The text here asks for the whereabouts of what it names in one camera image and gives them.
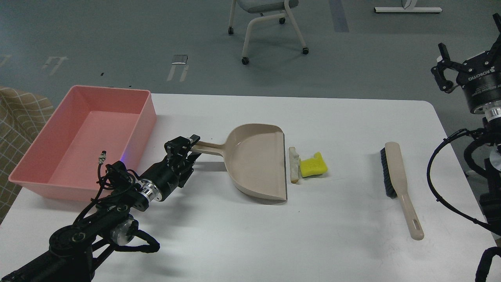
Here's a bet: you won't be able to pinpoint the silver floor socket plate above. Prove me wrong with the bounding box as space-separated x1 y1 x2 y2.
171 54 189 65

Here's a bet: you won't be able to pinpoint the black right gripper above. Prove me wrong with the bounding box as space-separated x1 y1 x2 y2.
431 13 501 115

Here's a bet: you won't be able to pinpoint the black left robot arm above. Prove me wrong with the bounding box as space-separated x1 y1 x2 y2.
2 135 200 282

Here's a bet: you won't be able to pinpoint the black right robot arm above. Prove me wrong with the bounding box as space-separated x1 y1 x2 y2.
426 38 501 235

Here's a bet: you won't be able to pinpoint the beige brush black bristles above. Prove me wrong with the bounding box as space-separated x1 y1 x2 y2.
380 141 425 240

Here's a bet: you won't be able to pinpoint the white rolling chair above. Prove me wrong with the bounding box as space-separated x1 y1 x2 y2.
228 0 310 65

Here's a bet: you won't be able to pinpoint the yellow sponge piece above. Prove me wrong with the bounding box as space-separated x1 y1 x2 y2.
299 152 328 178

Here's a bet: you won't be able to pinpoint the white table leg base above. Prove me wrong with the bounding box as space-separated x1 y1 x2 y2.
373 0 443 14

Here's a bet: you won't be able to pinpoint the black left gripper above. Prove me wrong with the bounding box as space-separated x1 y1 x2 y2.
140 134 202 201

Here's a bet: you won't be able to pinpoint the white bread crust strip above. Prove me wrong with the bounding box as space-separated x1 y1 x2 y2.
288 146 300 184

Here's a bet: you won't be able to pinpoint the pink plastic bin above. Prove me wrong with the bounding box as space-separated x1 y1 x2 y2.
8 85 157 201

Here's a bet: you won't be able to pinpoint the beige plastic dustpan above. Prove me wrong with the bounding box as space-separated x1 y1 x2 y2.
191 123 287 201

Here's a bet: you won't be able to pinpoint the beige checkered cloth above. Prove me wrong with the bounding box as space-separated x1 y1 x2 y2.
0 86 54 222

